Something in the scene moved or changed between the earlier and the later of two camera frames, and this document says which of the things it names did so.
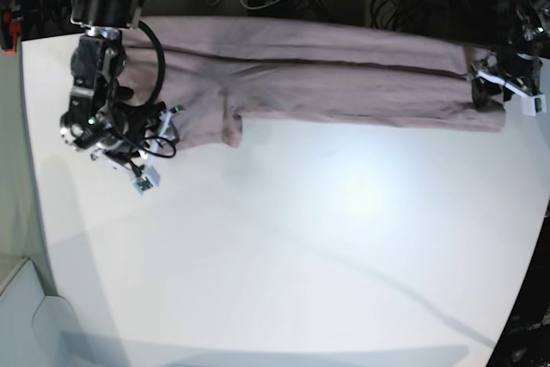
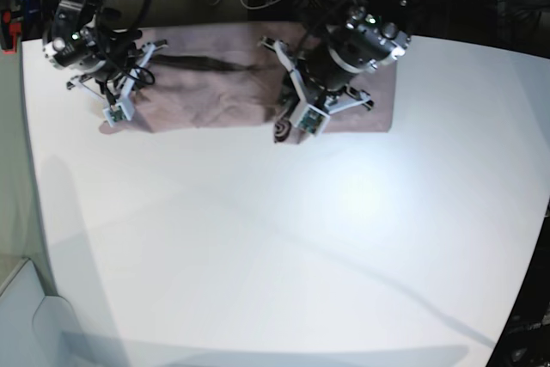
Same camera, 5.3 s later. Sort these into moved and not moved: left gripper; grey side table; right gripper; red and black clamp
Moved: right gripper; left gripper
Not moved: grey side table; red and black clamp
